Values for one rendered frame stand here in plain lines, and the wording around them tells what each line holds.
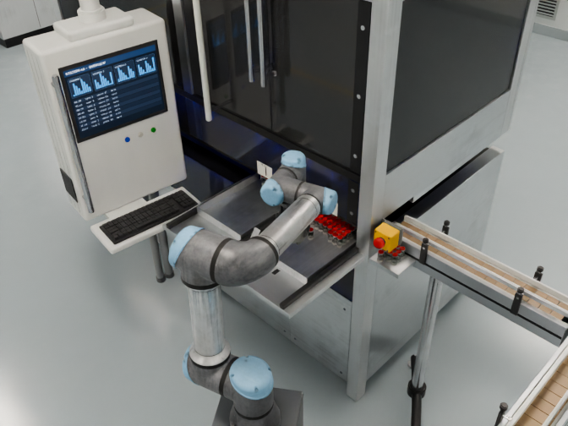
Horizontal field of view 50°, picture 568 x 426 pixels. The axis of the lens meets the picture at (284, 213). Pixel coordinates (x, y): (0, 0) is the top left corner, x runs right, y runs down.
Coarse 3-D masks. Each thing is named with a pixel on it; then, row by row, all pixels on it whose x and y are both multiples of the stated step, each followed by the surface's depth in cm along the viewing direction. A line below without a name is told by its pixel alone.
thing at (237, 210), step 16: (256, 176) 264; (224, 192) 253; (240, 192) 258; (256, 192) 258; (208, 208) 250; (224, 208) 250; (240, 208) 250; (256, 208) 249; (272, 208) 249; (224, 224) 236; (240, 224) 241; (256, 224) 236
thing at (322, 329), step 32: (480, 160) 274; (160, 192) 323; (448, 192) 255; (480, 192) 280; (480, 224) 299; (224, 288) 322; (384, 288) 247; (416, 288) 273; (448, 288) 305; (288, 320) 288; (320, 320) 268; (384, 320) 262; (416, 320) 291; (320, 352) 281; (384, 352) 278
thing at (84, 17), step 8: (80, 0) 220; (88, 0) 219; (96, 0) 221; (80, 8) 223; (88, 8) 221; (96, 8) 223; (104, 8) 225; (80, 16) 222; (88, 16) 221; (96, 16) 222; (104, 16) 225
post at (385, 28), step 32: (384, 0) 168; (384, 32) 173; (384, 64) 179; (384, 96) 186; (384, 128) 194; (384, 160) 202; (384, 192) 212; (352, 320) 250; (352, 352) 262; (352, 384) 273
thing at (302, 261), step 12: (312, 240) 233; (324, 240) 232; (288, 252) 228; (300, 252) 227; (312, 252) 227; (324, 252) 227; (336, 252) 227; (288, 264) 222; (300, 264) 222; (312, 264) 222; (324, 264) 222; (300, 276) 214; (312, 276) 214
